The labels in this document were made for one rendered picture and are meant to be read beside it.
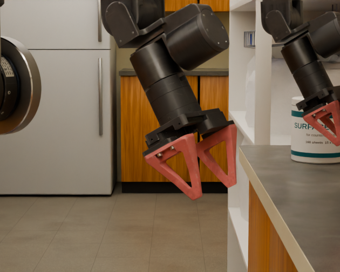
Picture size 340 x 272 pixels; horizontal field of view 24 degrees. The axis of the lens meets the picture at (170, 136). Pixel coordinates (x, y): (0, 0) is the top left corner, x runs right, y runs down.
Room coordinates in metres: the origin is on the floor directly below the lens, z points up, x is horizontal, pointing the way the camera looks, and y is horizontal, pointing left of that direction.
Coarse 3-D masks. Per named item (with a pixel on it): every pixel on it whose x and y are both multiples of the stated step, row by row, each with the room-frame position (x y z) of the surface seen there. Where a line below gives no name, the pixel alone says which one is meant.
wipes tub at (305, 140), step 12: (300, 96) 1.90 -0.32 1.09; (300, 120) 1.81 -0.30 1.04; (300, 132) 1.81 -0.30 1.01; (312, 132) 1.79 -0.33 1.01; (300, 144) 1.81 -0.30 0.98; (312, 144) 1.79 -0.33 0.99; (324, 144) 1.79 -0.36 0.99; (300, 156) 1.81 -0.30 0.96; (312, 156) 1.79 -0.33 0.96; (324, 156) 1.79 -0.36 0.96; (336, 156) 1.80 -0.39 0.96
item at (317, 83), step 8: (312, 64) 1.42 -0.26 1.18; (320, 64) 1.44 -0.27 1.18; (296, 72) 1.43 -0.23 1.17; (304, 72) 1.42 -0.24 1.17; (312, 72) 1.41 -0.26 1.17; (320, 72) 1.42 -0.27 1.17; (296, 80) 1.44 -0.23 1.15; (304, 80) 1.42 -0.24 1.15; (312, 80) 1.41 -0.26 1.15; (320, 80) 1.41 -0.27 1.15; (328, 80) 1.42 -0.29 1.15; (304, 88) 1.42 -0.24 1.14; (312, 88) 1.41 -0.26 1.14; (320, 88) 1.41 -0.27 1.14; (328, 88) 1.39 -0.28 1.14; (336, 88) 1.42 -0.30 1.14; (304, 96) 1.43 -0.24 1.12; (312, 96) 1.39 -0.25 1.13; (320, 96) 1.38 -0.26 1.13; (296, 104) 1.40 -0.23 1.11; (304, 104) 1.39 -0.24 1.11
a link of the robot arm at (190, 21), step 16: (112, 16) 1.01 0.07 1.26; (128, 16) 1.00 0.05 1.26; (176, 16) 0.99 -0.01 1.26; (192, 16) 0.98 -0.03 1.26; (208, 16) 0.98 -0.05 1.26; (112, 32) 1.01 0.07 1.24; (128, 32) 1.00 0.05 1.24; (144, 32) 1.00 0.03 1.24; (160, 32) 1.03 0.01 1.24; (176, 32) 0.98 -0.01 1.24; (192, 32) 0.97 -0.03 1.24; (208, 32) 0.96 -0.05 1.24; (224, 32) 1.00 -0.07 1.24; (176, 48) 0.98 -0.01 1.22; (192, 48) 0.97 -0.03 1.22; (208, 48) 0.96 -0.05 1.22; (224, 48) 0.97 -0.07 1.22; (192, 64) 0.98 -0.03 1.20
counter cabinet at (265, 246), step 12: (252, 192) 2.02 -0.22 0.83; (252, 204) 2.02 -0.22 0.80; (252, 216) 2.02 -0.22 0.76; (264, 216) 1.74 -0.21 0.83; (252, 228) 2.01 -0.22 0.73; (264, 228) 1.74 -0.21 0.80; (252, 240) 2.01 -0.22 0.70; (264, 240) 1.73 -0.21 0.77; (276, 240) 1.53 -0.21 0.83; (252, 252) 2.00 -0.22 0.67; (264, 252) 1.73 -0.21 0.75; (276, 252) 1.53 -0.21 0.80; (252, 264) 2.00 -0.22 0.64; (264, 264) 1.73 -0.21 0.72; (276, 264) 1.53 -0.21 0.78; (288, 264) 1.37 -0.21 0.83
